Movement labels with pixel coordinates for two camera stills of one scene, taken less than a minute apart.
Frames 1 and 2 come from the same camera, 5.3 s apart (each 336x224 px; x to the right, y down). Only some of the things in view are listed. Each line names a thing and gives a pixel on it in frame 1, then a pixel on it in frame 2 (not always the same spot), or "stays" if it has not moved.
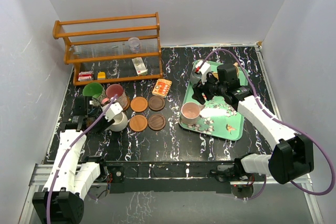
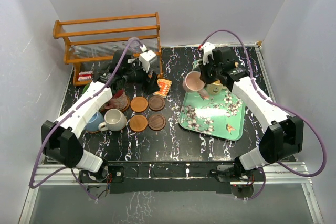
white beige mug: x=120 y=124 stays
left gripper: x=104 y=124 -> x=151 y=86
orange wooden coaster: x=138 y=123 stays
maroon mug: x=113 y=89 stays
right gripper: x=199 y=88 -> x=203 y=76
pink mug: x=190 y=112 -> x=191 y=82
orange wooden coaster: x=138 y=104 stays
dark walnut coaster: x=156 y=103 stays
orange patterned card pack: x=161 y=87 stays
